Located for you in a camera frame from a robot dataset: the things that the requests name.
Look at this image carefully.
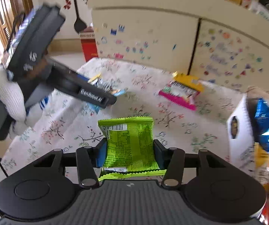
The light blue Annerie packet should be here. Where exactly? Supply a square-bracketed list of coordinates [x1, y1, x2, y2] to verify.
[87, 73, 127, 114]

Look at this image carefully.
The green snack packet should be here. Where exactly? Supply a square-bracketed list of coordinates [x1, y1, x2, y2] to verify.
[98, 117, 166, 181]

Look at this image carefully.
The yellow waffle snack packet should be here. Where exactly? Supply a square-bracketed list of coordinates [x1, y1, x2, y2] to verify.
[254, 143, 269, 186]

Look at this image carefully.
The white gloved hand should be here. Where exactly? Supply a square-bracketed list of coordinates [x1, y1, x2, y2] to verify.
[0, 66, 52, 141]

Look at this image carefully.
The floral tablecloth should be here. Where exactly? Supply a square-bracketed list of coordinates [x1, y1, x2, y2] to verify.
[0, 57, 269, 225]

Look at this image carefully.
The cardboard box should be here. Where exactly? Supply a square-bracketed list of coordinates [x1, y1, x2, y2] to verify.
[227, 86, 269, 176]

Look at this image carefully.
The small yellow snack packet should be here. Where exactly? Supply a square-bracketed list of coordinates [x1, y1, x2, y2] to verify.
[173, 72, 204, 92]

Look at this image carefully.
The blue packet in box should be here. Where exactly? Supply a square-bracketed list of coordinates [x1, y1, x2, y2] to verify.
[254, 98, 269, 152]

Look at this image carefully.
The cream cabinet with stickers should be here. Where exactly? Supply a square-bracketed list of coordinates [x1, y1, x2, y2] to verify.
[88, 0, 269, 92]

